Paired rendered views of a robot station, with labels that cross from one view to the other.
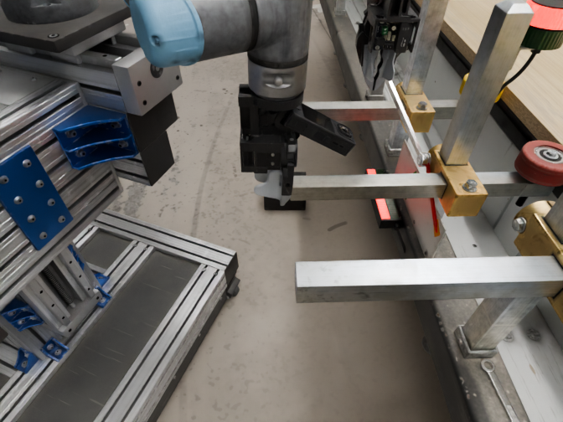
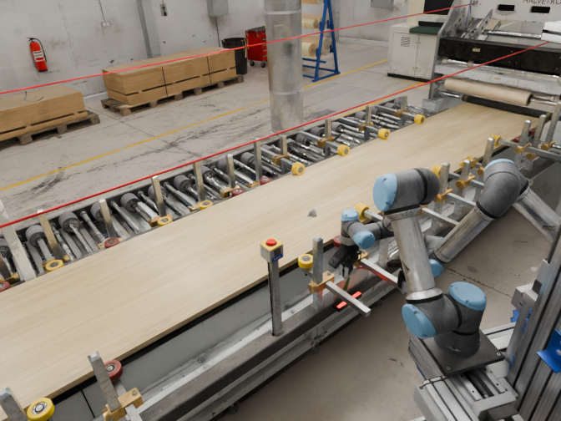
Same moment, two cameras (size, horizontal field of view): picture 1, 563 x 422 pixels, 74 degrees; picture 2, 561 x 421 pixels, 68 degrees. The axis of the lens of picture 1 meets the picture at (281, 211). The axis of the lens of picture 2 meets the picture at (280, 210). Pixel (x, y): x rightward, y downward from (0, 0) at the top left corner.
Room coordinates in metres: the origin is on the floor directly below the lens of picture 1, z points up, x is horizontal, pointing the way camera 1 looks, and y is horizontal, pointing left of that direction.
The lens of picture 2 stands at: (1.77, 0.86, 2.22)
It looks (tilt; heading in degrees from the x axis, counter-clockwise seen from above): 32 degrees down; 234
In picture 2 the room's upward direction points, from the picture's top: 3 degrees counter-clockwise
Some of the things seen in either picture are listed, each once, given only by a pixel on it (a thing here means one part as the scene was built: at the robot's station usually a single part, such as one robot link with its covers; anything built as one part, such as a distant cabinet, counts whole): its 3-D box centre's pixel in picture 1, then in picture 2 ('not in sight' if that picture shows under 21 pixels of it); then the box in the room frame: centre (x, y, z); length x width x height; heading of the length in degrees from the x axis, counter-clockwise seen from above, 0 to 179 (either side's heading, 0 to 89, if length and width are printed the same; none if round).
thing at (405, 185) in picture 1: (420, 186); (366, 265); (0.46, -0.23, 0.84); 0.43 x 0.03 x 0.04; 92
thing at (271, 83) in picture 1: (277, 74); not in sight; (0.45, 0.01, 1.04); 0.08 x 0.08 x 0.05
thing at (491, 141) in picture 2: not in sight; (483, 171); (-0.74, -0.33, 0.93); 0.04 x 0.04 x 0.48; 2
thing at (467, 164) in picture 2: not in sight; (461, 194); (-0.49, -0.32, 0.86); 0.04 x 0.04 x 0.48; 2
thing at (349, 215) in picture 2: not in sight; (350, 223); (0.67, -0.18, 1.22); 0.09 x 0.08 x 0.11; 72
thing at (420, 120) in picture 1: (411, 105); (320, 282); (0.73, -0.29, 0.84); 0.14 x 0.06 x 0.05; 2
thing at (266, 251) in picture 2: not in sight; (271, 251); (1.01, -0.28, 1.18); 0.07 x 0.07 x 0.08; 2
